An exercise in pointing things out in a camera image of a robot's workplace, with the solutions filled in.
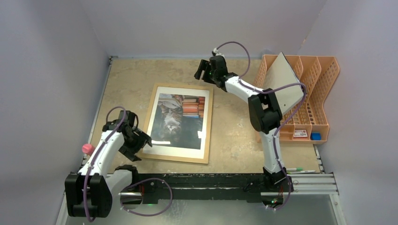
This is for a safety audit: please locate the green capped marker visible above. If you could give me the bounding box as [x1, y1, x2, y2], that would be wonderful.
[286, 167, 303, 172]

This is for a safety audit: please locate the grey white board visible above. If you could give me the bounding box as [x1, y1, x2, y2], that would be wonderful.
[262, 52, 304, 115]

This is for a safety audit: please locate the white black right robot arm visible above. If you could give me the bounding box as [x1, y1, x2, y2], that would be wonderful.
[194, 55, 290, 191]

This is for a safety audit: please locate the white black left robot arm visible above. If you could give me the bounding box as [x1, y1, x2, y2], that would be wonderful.
[64, 107, 152, 222]

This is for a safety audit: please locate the cat and books photo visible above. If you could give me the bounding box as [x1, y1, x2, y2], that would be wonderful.
[150, 93, 206, 150]

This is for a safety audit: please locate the aluminium rail base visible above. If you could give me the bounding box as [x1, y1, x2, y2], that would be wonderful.
[114, 173, 338, 204]

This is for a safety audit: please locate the small red white box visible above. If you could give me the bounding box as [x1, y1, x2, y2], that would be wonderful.
[293, 129, 308, 138]

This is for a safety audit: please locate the blue small block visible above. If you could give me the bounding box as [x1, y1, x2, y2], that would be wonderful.
[310, 132, 322, 141]

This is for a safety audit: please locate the pink bottle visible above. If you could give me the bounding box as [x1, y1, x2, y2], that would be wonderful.
[82, 143, 95, 156]

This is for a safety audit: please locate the orange plastic desk organizer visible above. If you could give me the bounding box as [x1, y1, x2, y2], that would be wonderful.
[250, 54, 340, 145]

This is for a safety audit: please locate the light wooden picture frame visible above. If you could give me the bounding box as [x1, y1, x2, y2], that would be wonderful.
[137, 82, 214, 165]

